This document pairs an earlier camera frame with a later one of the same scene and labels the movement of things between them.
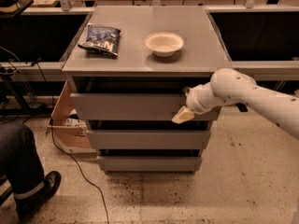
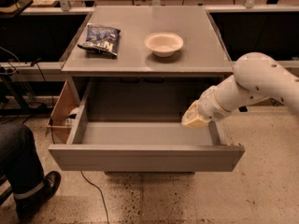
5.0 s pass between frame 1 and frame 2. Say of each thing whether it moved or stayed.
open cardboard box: stayed
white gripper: moved
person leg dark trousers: stayed
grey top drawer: moved
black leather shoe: stayed
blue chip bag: stayed
